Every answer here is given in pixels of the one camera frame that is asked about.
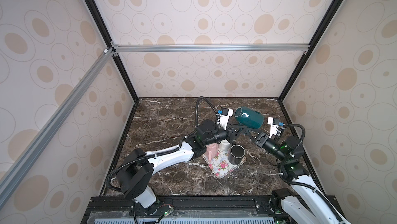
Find pink ceramic mug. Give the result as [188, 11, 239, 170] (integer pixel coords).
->
[205, 143, 218, 163]

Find dark green ceramic mug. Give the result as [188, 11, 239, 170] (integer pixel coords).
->
[234, 107, 264, 129]

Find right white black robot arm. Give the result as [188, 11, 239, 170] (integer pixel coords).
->
[242, 124, 349, 224]

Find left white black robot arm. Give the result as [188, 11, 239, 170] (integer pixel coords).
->
[105, 96, 248, 210]

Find white ceramic mug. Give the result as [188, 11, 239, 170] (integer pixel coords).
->
[218, 140, 231, 152]

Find black metal cup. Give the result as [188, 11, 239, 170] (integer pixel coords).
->
[228, 144, 245, 165]

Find floral rectangular serving tray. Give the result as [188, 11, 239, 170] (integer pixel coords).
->
[202, 150, 247, 178]

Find green circuit board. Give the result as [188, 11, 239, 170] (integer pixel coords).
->
[158, 204, 174, 222]

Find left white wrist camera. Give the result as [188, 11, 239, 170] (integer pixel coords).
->
[218, 107, 234, 130]

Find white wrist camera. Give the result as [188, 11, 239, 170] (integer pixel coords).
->
[267, 117, 284, 139]
[218, 107, 234, 130]

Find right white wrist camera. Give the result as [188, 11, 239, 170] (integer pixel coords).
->
[267, 117, 284, 139]

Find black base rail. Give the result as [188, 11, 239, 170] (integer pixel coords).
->
[82, 196, 296, 224]

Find back aluminium frame bar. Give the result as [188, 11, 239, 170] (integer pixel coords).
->
[114, 44, 310, 53]

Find aluminium frame bar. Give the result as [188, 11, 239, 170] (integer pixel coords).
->
[1, 47, 115, 208]
[114, 44, 310, 53]

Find left aluminium frame bar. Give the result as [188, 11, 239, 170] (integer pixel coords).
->
[1, 47, 115, 208]

